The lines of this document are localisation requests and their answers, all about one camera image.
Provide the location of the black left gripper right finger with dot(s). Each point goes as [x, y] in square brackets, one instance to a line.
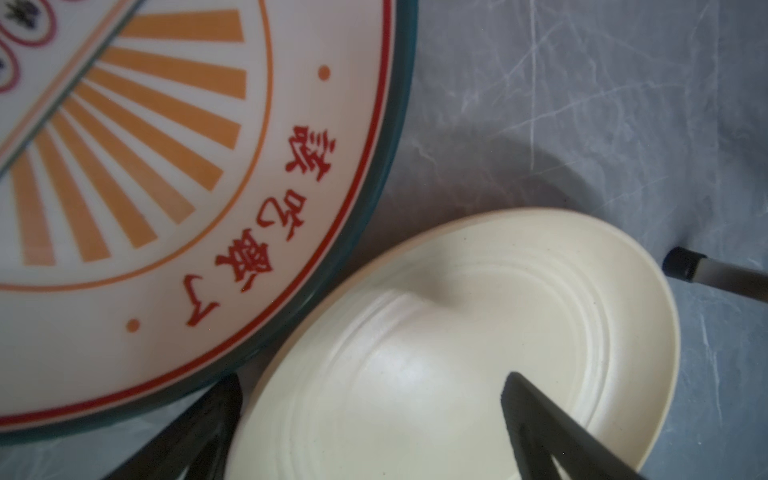
[547, 442]

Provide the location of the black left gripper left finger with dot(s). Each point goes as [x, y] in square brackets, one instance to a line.
[196, 444]

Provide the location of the cream beige round plate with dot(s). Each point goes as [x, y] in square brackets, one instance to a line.
[398, 373]

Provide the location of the silver wire dish rack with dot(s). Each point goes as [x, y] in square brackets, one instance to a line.
[693, 267]

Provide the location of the white plate orange sunburst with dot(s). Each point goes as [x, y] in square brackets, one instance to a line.
[179, 181]

